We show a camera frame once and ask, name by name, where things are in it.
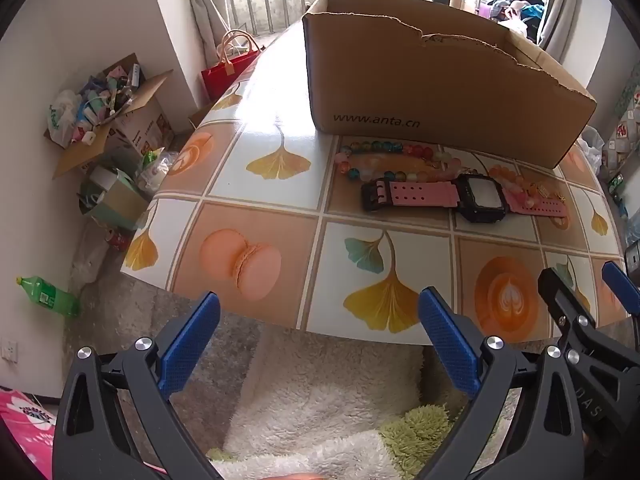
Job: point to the red gift bag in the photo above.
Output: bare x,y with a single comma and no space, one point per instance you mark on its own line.
225,75

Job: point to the small gold earring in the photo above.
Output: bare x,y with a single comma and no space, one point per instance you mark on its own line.
542,191

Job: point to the pink and black wristwatch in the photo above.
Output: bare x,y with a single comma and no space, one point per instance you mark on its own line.
482,197

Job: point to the white fleece garment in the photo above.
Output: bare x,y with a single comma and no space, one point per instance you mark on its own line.
310,400

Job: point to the white plastic bag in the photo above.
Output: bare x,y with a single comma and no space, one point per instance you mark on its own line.
62,120
157,170
592,147

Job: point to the pile of clothes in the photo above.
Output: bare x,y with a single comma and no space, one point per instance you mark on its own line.
515,7

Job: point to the brown cardboard box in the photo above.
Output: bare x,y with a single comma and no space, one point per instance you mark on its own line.
425,85

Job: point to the red drink can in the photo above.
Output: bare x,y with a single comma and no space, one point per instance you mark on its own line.
117,240

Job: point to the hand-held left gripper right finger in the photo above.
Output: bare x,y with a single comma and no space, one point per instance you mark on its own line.
450,345

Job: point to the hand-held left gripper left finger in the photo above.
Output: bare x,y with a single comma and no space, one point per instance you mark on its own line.
190,345

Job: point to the green plastic bottle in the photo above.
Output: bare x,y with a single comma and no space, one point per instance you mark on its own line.
50,299

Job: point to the teal paper box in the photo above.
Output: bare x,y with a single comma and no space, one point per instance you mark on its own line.
120,200

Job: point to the clear plastic bag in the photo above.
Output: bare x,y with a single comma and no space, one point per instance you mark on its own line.
631,225

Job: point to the pink container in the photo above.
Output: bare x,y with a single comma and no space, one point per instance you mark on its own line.
485,10

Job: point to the white wall socket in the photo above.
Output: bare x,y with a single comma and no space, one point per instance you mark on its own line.
9,349

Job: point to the pink printed blanket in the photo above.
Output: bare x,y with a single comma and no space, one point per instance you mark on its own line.
25,430

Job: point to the cardboard box of clutter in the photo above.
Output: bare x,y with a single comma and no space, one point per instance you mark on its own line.
145,125

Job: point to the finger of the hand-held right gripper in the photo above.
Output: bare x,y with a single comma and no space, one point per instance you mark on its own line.
560,300
620,282

